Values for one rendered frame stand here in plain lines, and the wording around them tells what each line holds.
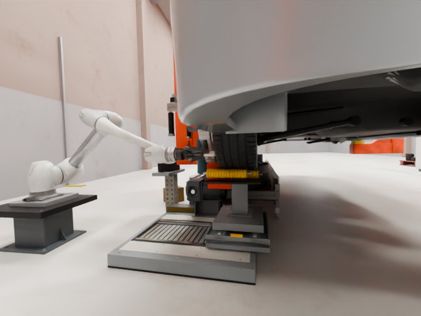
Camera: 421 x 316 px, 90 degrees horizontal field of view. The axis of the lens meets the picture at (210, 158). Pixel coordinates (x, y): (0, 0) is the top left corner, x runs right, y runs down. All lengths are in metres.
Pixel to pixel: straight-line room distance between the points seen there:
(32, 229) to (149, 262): 0.94
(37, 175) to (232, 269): 1.47
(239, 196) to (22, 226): 1.51
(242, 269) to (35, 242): 1.43
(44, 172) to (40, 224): 0.36
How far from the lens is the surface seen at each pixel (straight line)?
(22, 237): 2.04
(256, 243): 1.27
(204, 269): 1.21
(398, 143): 4.29
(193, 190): 1.74
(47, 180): 1.93
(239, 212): 1.43
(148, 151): 1.32
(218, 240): 1.29
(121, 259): 1.40
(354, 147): 4.05
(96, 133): 1.79
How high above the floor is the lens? 0.67
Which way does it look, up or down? 3 degrees down
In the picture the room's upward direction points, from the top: 1 degrees counter-clockwise
